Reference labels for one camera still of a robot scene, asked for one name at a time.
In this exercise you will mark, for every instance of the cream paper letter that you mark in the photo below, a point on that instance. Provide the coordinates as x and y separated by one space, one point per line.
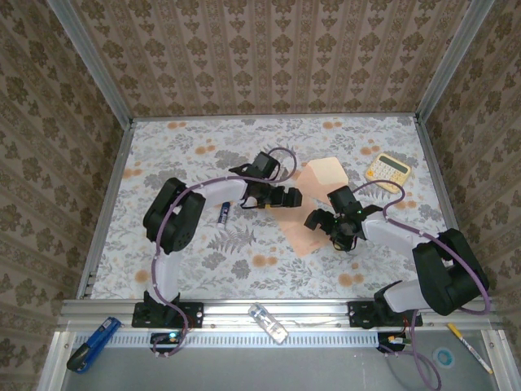
303 236

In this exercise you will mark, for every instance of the blue glue stick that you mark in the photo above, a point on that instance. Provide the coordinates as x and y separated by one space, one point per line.
222 215

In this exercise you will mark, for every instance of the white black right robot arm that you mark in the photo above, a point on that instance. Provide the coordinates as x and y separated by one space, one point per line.
447 269

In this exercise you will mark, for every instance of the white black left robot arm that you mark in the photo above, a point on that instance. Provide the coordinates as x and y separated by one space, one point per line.
171 228

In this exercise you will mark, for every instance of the floral white tablecloth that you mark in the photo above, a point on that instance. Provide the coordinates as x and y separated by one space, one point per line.
285 277

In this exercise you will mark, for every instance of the yellow calculator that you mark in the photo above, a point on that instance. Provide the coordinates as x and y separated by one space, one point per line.
387 172

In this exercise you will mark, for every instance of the wide aluminium extrusion beam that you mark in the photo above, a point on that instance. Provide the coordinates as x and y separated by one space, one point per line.
228 311

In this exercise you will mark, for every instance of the grey metal shelf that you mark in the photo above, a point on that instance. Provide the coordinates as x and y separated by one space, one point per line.
285 370

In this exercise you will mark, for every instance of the white yellow marker pen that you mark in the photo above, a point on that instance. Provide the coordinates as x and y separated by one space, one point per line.
470 348

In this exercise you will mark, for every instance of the blue black hand tool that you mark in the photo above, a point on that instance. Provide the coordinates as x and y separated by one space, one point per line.
95 344

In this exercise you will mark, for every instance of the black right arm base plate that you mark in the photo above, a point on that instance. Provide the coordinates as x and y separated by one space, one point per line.
355 313

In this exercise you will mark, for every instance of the aluminium table side rail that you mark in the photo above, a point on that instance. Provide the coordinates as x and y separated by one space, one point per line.
116 171
427 142

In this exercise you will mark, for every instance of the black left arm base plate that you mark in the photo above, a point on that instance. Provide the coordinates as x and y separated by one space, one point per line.
195 315

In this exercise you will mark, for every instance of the aluminium frame post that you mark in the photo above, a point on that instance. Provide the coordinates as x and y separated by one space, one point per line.
453 61
92 61

